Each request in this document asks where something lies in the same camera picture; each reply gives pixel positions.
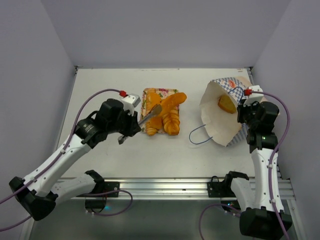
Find aluminium mounting rail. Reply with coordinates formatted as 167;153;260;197
59;177;296;201

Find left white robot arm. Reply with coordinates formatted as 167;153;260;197
9;94;141;221

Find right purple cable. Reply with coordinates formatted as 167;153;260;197
198;90;292;240

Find black base bracket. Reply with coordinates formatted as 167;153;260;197
207;173;236;198
77;181;120;198

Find blue checkered paper bag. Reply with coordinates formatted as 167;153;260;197
188;75;282;148

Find floral rectangular tray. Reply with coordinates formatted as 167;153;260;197
140;88;180;136

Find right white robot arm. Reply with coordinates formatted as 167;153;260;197
222;100;293;240

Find fake bread slice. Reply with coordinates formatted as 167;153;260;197
217;95;237;114

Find metal serving tongs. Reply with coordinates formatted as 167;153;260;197
118;104;162;145

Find left black base bracket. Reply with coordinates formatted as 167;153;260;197
77;181;120;198

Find twisted fake bread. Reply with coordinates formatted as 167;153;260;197
162;109;180;136

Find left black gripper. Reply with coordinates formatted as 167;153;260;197
107;107;141;137

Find long fake baguette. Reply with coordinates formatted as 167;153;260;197
145;88;163;136

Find right black base bracket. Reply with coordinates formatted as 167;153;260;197
207;173;236;198

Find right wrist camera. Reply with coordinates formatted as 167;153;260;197
243;85;264;107

